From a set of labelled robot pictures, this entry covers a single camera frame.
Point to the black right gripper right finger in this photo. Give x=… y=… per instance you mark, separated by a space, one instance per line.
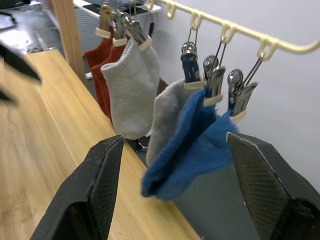
x=272 y=190

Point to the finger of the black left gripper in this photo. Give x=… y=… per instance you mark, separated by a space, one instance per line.
x=20 y=65
x=7 y=98

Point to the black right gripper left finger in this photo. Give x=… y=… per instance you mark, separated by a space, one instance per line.
x=82 y=190

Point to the metal clip with cream tip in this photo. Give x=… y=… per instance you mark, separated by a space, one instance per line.
x=120 y=32
x=191 y=67
x=240 y=97
x=213 y=80
x=104 y=23
x=137 y=32

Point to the cream plastic clip hanger bar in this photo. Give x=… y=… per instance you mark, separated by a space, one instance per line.
x=240 y=28

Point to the blue sock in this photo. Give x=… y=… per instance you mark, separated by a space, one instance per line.
x=180 y=140
x=210 y=152

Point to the red sock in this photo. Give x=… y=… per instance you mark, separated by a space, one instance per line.
x=96 y=60
x=110 y=56

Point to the white cabinet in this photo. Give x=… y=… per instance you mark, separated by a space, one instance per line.
x=90 y=17

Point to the light grey sock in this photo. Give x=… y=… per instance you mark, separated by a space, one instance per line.
x=165 y=117
x=133 y=92

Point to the wooden upright post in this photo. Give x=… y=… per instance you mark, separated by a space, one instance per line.
x=70 y=32

